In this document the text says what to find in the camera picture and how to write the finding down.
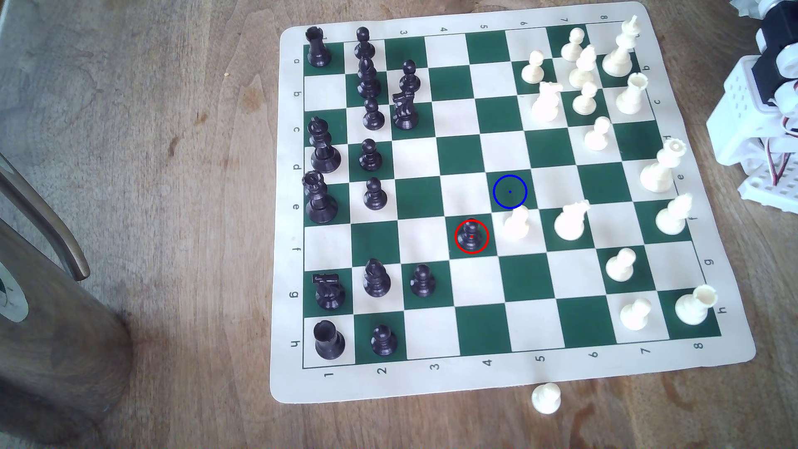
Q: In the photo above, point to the black bishop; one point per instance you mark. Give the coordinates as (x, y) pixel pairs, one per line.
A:
(368, 80)
(376, 280)

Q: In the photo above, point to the green white chess mat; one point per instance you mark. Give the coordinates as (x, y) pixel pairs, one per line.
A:
(474, 368)

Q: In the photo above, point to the white bishop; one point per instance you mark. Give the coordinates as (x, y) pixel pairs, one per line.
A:
(672, 218)

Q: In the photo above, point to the white queen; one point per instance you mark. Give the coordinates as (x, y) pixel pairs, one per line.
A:
(659, 173)

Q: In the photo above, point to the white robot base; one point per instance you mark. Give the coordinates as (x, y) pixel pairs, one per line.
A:
(739, 118)

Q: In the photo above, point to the white king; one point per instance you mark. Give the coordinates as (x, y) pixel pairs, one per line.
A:
(619, 56)

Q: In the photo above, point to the white rook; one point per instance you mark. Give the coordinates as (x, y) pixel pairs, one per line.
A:
(693, 307)
(631, 96)

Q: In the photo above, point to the black queen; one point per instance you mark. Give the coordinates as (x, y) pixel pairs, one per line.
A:
(320, 203)

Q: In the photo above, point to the black king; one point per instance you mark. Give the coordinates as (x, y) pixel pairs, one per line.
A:
(324, 153)

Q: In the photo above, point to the black rook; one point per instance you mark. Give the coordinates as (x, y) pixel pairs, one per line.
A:
(328, 342)
(318, 48)

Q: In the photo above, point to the black knight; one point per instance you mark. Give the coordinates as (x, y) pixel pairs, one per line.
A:
(329, 293)
(405, 112)

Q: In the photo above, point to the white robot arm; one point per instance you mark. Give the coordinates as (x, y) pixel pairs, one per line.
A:
(776, 28)

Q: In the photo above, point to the white knight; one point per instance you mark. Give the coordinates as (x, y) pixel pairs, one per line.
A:
(571, 223)
(546, 105)

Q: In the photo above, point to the white pawn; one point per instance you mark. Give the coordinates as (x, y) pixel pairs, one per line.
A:
(533, 70)
(572, 47)
(583, 72)
(620, 267)
(546, 399)
(597, 137)
(585, 101)
(634, 316)
(517, 226)

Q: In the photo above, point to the black pawn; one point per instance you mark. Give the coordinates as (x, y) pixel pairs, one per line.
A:
(422, 282)
(409, 77)
(472, 237)
(384, 342)
(364, 43)
(370, 158)
(375, 196)
(373, 116)

